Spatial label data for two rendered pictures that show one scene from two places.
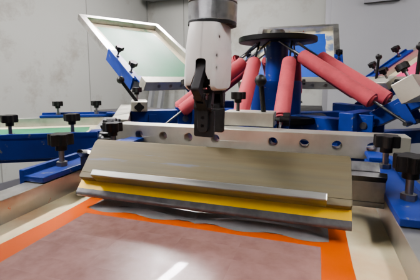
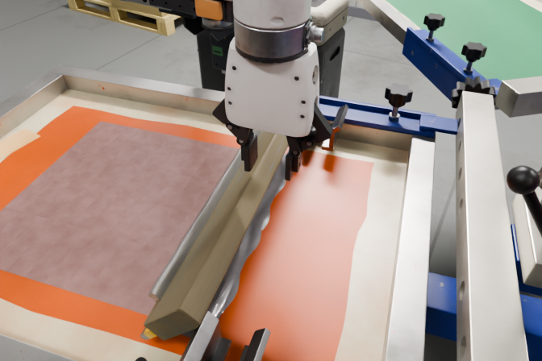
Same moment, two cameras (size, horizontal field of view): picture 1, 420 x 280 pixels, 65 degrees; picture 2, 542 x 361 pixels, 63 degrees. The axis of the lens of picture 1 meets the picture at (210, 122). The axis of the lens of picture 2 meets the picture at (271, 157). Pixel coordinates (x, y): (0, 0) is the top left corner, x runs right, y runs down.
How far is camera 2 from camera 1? 73 cm
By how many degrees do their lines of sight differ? 85
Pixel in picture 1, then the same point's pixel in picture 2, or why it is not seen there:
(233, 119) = (518, 208)
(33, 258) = (174, 146)
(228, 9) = (240, 37)
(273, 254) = (144, 273)
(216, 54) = (231, 88)
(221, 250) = (160, 238)
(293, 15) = not seen: outside the picture
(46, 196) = not seen: hidden behind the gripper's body
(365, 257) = (118, 350)
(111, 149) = not seen: hidden behind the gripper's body
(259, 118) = (525, 246)
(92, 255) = (171, 169)
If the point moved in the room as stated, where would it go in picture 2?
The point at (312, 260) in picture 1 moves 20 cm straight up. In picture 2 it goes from (127, 301) to (84, 179)
